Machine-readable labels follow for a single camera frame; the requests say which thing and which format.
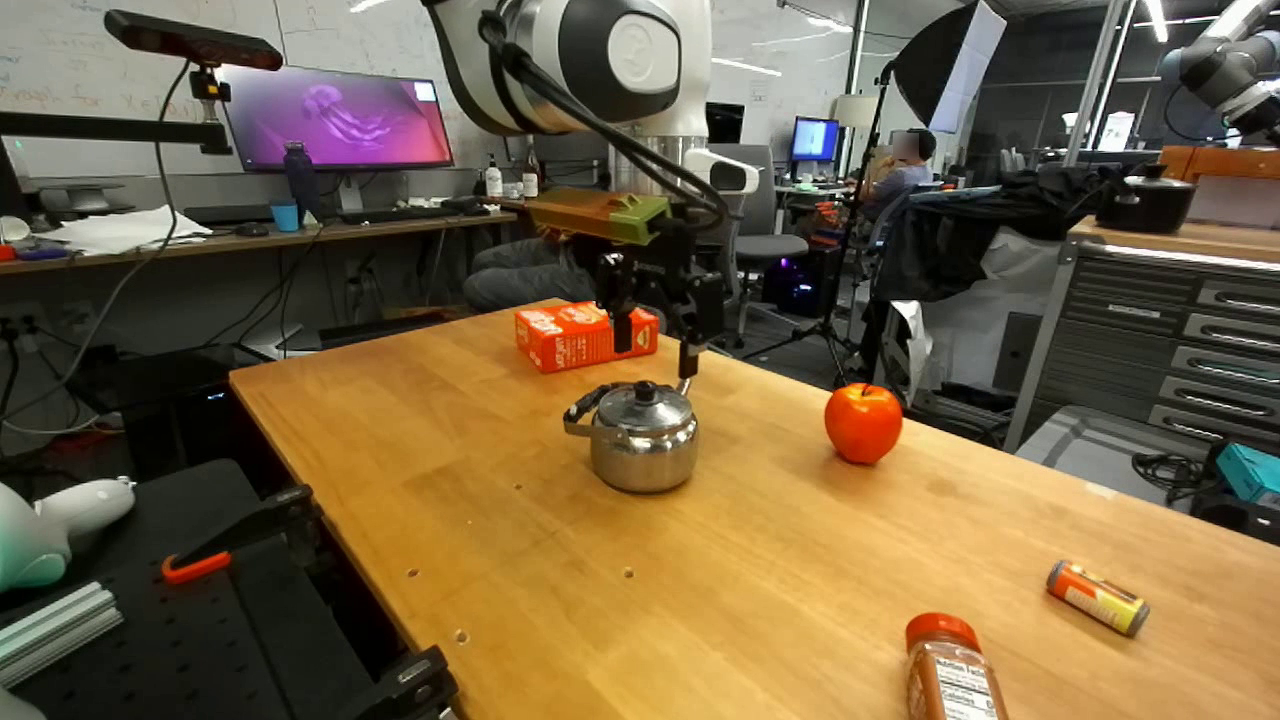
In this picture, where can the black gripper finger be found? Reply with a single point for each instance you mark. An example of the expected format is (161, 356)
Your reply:
(689, 352)
(626, 322)

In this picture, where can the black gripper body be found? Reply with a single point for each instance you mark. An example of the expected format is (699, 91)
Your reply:
(666, 264)

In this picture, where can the grey background robot arm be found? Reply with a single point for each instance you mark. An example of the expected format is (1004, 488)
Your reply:
(1227, 72)

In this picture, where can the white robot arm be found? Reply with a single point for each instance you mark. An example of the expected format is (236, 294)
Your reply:
(603, 63)

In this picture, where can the orange cracker box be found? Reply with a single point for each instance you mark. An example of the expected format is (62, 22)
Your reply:
(574, 337)

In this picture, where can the red apple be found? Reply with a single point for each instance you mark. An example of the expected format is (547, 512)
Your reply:
(866, 424)

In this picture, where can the small blue background monitor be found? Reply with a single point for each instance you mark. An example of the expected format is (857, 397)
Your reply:
(812, 141)

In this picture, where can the seated person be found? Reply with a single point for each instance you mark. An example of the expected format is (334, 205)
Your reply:
(904, 165)

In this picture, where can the black cloth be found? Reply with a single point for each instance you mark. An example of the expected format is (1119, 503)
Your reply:
(987, 227)

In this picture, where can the black photo light reflector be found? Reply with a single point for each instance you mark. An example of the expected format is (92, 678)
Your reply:
(925, 63)

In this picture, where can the monitor with purple screen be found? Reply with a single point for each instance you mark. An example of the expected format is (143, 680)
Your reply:
(341, 121)

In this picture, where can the blue cup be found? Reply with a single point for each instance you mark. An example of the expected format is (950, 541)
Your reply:
(285, 218)

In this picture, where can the wooden desk shelf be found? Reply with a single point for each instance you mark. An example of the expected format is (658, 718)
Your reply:
(242, 244)

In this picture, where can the spice bottle with orange cap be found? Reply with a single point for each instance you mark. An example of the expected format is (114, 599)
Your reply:
(950, 673)

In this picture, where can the black clamp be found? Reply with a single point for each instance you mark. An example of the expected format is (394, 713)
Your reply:
(414, 684)

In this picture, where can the grey drawer cabinet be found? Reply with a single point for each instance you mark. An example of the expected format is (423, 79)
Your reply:
(1145, 345)

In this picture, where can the black perforated table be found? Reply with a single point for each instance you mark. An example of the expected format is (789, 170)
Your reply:
(264, 640)

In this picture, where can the white papers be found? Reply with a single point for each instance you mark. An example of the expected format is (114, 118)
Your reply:
(127, 231)

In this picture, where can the teal box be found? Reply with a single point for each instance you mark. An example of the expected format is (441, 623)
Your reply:
(1250, 472)

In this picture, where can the white and green plush toy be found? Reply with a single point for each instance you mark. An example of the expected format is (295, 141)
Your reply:
(40, 532)

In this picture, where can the aluminium extrusion bar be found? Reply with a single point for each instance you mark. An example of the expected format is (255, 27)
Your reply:
(55, 628)

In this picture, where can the green and orange wrist camera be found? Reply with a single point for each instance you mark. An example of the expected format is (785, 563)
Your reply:
(584, 212)

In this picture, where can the black bar camera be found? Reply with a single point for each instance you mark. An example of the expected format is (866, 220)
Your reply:
(192, 42)

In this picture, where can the black camera boom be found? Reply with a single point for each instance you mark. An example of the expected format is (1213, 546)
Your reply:
(104, 130)

